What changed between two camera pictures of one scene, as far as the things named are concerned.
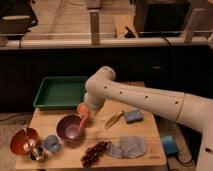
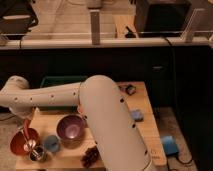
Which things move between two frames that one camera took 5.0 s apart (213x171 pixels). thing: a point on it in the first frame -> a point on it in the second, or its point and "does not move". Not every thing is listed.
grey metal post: x=95 y=25 does not move
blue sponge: x=133 y=116 does not move
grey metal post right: x=188 y=32 does not move
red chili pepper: x=82 y=121 -> x=26 y=124
